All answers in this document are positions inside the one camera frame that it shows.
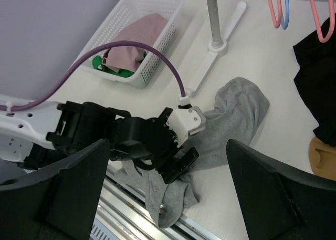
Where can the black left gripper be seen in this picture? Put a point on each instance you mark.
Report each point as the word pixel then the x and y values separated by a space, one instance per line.
pixel 163 145

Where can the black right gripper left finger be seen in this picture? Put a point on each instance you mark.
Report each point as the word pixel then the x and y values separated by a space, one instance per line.
pixel 58 201

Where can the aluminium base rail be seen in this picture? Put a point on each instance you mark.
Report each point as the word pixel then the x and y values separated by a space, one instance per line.
pixel 121 214

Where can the black tank top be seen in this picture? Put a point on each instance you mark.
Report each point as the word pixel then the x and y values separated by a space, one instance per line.
pixel 315 82

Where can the grey tank top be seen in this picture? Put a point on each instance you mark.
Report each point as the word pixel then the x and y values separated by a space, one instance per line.
pixel 239 109

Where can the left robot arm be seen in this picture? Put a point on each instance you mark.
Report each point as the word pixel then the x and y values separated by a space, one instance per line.
pixel 39 136

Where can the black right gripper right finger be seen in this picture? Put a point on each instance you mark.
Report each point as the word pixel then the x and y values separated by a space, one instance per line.
pixel 279 201

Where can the white plastic basket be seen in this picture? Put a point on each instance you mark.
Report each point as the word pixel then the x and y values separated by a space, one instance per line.
pixel 137 24

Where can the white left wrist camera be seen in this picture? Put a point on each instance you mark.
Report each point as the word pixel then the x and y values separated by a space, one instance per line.
pixel 186 120

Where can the white metal clothes rack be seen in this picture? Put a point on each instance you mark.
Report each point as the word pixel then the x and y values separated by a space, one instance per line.
pixel 218 46

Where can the brown tank top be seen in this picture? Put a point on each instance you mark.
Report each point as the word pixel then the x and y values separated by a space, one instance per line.
pixel 322 159

